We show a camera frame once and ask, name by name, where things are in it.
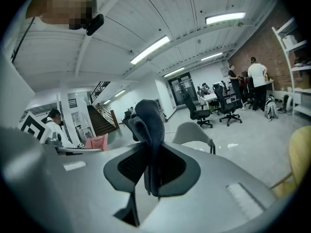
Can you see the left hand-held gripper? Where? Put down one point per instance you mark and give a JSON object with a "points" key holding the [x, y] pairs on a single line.
{"points": [[32, 127]]}

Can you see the grey and white backpack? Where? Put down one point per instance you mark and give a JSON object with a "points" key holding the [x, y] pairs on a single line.
{"points": [[271, 108]]}

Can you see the black head camera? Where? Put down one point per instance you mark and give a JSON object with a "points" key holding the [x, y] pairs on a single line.
{"points": [[95, 24]]}

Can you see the white shelving unit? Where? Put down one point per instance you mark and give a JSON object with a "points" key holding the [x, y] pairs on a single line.
{"points": [[301, 68]]}

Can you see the person's head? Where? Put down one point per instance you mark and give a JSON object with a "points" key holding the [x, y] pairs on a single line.
{"points": [[68, 6]]}

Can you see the ceiling strip lights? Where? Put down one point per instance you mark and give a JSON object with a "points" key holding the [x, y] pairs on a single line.
{"points": [[150, 49]]}

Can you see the white storage box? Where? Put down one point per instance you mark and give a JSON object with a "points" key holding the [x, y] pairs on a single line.
{"points": [[289, 41]]}

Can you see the grey-green armchair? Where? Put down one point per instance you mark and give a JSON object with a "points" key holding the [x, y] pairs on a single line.
{"points": [[189, 130]]}

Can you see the long white desk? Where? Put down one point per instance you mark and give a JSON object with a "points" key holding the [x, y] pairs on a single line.
{"points": [[209, 97]]}

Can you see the black double door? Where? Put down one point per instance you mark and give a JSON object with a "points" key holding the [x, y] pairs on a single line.
{"points": [[181, 88]]}

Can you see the pink garment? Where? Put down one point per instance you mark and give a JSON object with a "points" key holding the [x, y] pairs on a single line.
{"points": [[97, 142]]}

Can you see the black stair railing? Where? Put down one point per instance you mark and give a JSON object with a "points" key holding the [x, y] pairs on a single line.
{"points": [[98, 91]]}

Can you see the grey wall panel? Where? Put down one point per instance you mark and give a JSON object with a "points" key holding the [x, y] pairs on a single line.
{"points": [[224, 69]]}

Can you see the yellow wooden stool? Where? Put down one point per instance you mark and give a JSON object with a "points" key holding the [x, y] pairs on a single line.
{"points": [[300, 154]]}

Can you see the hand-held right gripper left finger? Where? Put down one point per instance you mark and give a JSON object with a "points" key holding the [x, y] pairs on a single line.
{"points": [[92, 178]]}

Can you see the dark blue wiping cloth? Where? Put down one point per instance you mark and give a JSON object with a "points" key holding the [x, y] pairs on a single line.
{"points": [[148, 120]]}

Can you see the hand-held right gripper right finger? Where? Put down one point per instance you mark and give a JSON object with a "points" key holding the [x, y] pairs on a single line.
{"points": [[206, 190]]}

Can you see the wooden staircase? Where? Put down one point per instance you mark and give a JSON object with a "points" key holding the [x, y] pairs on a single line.
{"points": [[100, 122]]}

